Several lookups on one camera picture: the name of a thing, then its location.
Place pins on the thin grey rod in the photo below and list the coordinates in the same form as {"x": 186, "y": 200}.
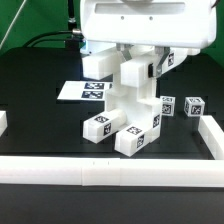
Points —
{"x": 18, "y": 12}

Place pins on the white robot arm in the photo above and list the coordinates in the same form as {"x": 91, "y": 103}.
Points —
{"x": 96, "y": 46}

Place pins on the white tagged cube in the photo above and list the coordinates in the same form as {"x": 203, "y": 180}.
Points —
{"x": 168, "y": 105}
{"x": 194, "y": 106}

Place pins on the white chair seat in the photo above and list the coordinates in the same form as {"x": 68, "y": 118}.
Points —
{"x": 140, "y": 105}

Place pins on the white rail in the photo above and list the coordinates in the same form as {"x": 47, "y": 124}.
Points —
{"x": 111, "y": 171}
{"x": 213, "y": 136}

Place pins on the white chair back frame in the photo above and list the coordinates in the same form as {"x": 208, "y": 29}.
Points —
{"x": 135, "y": 72}

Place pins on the white front rail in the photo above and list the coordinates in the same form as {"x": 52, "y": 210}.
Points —
{"x": 111, "y": 171}

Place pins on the white left block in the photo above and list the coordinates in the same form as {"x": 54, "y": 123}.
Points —
{"x": 3, "y": 122}

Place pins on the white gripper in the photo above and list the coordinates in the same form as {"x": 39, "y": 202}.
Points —
{"x": 165, "y": 23}

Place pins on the white right rail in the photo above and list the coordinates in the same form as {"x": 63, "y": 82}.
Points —
{"x": 213, "y": 136}

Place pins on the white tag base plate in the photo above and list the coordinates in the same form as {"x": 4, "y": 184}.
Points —
{"x": 84, "y": 90}

